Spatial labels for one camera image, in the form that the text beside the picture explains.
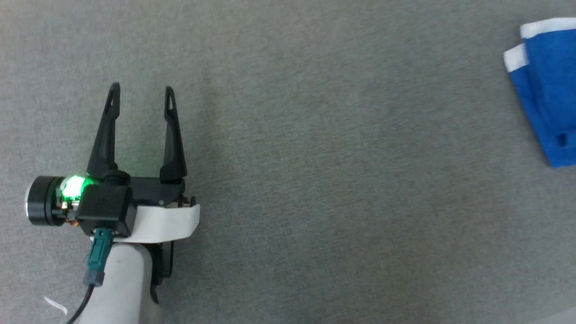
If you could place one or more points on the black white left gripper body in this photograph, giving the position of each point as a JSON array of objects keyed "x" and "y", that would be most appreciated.
[{"x": 166, "y": 220}]

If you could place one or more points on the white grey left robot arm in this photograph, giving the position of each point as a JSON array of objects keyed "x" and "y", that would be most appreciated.
[{"x": 121, "y": 288}]

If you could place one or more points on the blue Lakers t-shirt white trim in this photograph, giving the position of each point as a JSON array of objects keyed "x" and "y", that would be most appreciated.
[{"x": 549, "y": 90}]

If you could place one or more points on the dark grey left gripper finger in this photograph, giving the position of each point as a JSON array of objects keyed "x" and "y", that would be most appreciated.
[
  {"x": 104, "y": 144},
  {"x": 173, "y": 148}
]

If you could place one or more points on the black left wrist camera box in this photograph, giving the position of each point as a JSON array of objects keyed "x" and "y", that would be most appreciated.
[{"x": 105, "y": 209}]

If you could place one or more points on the grey fabric sofa seat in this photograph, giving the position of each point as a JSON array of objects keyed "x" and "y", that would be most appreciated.
[{"x": 337, "y": 180}]

